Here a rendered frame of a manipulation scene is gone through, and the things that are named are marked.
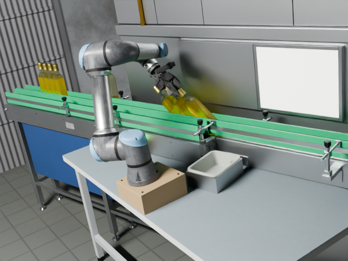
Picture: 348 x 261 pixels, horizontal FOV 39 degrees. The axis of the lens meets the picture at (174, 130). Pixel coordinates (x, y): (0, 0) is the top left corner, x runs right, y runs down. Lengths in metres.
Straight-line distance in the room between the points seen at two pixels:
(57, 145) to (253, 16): 1.68
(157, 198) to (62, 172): 1.46
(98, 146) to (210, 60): 0.76
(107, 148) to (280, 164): 0.79
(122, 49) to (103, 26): 2.85
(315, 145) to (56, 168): 1.98
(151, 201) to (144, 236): 1.24
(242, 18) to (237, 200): 0.87
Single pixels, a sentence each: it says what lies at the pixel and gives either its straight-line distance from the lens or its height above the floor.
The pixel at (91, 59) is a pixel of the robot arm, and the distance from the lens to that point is 2.19.
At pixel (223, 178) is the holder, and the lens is 2.23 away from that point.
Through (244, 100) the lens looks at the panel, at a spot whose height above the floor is 1.02.
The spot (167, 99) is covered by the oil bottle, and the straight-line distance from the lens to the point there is 2.62.
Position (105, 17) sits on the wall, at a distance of 5.00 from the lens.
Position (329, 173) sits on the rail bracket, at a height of 0.87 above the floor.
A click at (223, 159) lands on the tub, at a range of 2.38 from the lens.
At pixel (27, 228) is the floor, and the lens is 3.81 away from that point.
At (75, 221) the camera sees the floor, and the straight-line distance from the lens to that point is 3.70.
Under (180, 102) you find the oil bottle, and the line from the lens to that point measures 2.56.
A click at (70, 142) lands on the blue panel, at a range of 3.26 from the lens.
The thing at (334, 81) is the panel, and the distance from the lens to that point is 2.24.
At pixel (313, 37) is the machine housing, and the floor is 1.35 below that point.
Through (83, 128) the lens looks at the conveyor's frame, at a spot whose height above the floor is 0.82.
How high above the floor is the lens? 1.87
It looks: 22 degrees down
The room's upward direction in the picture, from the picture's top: 9 degrees counter-clockwise
